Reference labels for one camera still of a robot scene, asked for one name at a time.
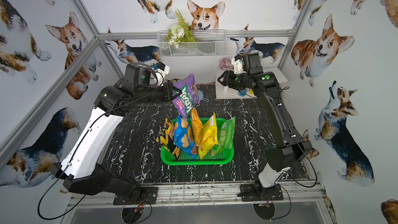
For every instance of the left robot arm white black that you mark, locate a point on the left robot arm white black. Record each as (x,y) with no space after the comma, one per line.
(80,170)

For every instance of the white wire wall basket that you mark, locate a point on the white wire wall basket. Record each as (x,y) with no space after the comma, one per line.
(208,44)

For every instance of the blue Lays chips bag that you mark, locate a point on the blue Lays chips bag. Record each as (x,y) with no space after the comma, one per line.
(183,137)

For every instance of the light blue hand brush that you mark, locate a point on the light blue hand brush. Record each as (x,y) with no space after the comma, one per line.
(201,97)

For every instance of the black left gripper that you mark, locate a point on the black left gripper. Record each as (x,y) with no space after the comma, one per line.
(169,90)

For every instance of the yellow Lays chips bag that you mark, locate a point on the yellow Lays chips bag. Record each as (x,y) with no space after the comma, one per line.
(209,136)

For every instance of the green plastic basket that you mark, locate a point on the green plastic basket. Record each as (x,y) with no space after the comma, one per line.
(184,160)

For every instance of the purple Krax snack bag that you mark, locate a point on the purple Krax snack bag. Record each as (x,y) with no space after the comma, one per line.
(188,98)

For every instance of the green cucumber chips bag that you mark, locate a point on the green cucumber chips bag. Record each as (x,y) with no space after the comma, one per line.
(225,137)

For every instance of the orange chips bag silver stripe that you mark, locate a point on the orange chips bag silver stripe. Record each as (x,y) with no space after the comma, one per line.
(196,126)

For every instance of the white tiered display shelf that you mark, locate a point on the white tiered display shelf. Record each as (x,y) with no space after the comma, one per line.
(223,93)

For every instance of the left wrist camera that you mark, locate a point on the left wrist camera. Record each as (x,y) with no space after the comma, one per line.
(160,70)

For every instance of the blue glitter can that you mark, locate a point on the blue glitter can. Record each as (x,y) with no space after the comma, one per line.
(242,93)

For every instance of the pink flower in white pot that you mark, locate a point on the pink flower in white pot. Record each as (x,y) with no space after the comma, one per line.
(225,64)

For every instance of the black Lays chips bag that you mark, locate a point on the black Lays chips bag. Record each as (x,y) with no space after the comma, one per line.
(166,139)

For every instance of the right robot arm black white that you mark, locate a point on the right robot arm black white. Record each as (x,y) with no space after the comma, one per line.
(291,148)

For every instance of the green and white artificial plant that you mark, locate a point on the green and white artificial plant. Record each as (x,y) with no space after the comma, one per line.
(179,33)

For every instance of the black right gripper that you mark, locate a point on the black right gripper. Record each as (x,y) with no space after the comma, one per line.
(226,80)

